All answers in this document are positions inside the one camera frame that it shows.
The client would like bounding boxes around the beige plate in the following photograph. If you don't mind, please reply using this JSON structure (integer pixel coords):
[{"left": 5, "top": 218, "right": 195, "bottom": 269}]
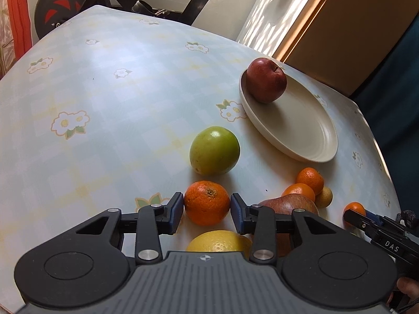
[{"left": 239, "top": 69, "right": 339, "bottom": 163}]

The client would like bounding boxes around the large red streaked apple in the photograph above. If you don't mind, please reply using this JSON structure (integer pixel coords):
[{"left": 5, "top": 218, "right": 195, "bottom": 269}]
[{"left": 252, "top": 194, "right": 319, "bottom": 257}]

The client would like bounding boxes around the dark blue cloth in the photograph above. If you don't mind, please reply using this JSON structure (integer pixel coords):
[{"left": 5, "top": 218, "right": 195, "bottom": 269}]
[{"left": 355, "top": 23, "right": 419, "bottom": 216}]

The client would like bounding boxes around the round yellow orange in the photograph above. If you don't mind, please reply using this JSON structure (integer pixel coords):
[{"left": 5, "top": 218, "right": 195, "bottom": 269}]
[{"left": 186, "top": 230, "right": 253, "bottom": 253}]

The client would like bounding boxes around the person's right hand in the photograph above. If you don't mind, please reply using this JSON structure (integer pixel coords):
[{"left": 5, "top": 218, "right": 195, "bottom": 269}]
[{"left": 394, "top": 276, "right": 419, "bottom": 306}]

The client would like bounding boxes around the dark red apple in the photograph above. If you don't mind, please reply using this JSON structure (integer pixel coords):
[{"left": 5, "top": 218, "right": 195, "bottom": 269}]
[{"left": 246, "top": 58, "right": 288, "bottom": 104}]

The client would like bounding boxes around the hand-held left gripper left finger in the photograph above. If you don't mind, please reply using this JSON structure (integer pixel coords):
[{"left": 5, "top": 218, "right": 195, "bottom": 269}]
[{"left": 70, "top": 192, "right": 184, "bottom": 264}]

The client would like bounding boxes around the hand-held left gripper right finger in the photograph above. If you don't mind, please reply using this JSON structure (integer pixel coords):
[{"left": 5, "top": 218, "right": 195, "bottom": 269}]
[{"left": 230, "top": 192, "right": 344, "bottom": 265}]

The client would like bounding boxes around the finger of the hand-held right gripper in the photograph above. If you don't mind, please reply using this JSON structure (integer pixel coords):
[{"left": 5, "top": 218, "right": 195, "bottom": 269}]
[
  {"left": 365, "top": 211, "right": 398, "bottom": 229},
  {"left": 344, "top": 210, "right": 382, "bottom": 241}
]

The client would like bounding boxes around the green apple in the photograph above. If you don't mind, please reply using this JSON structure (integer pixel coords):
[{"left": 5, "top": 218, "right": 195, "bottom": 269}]
[{"left": 189, "top": 126, "right": 240, "bottom": 175}]

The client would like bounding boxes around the orange printed curtain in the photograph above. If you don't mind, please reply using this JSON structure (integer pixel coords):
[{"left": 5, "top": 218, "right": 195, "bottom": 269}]
[{"left": 0, "top": 0, "right": 33, "bottom": 79}]

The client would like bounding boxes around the orange tangerine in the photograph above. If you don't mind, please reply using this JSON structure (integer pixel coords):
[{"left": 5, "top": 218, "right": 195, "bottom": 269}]
[
  {"left": 282, "top": 183, "right": 316, "bottom": 203},
  {"left": 343, "top": 202, "right": 366, "bottom": 228},
  {"left": 296, "top": 167, "right": 324, "bottom": 196},
  {"left": 184, "top": 181, "right": 231, "bottom": 226}
]

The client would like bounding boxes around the wooden chair back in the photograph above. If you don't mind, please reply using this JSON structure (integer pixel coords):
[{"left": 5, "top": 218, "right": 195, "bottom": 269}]
[{"left": 272, "top": 0, "right": 416, "bottom": 97}]

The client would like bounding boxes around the black exercise bike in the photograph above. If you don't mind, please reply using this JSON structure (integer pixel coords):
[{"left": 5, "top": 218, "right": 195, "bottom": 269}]
[{"left": 34, "top": 0, "right": 277, "bottom": 40}]

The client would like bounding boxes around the small brown kiwi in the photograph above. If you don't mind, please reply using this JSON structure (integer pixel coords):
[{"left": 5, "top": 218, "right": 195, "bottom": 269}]
[{"left": 315, "top": 186, "right": 333, "bottom": 209}]

